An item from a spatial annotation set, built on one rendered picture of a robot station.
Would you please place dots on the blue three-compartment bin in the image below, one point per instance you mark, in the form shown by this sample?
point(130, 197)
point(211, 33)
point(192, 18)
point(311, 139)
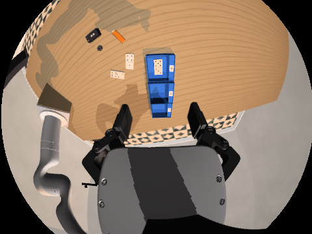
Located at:
point(161, 89)

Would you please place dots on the orange battery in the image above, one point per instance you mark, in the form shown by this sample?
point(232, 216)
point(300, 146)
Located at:
point(119, 36)

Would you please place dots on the white domino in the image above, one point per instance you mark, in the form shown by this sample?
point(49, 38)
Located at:
point(129, 59)

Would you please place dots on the beige domino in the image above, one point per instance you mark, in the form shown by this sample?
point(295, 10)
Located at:
point(117, 74)
point(158, 66)

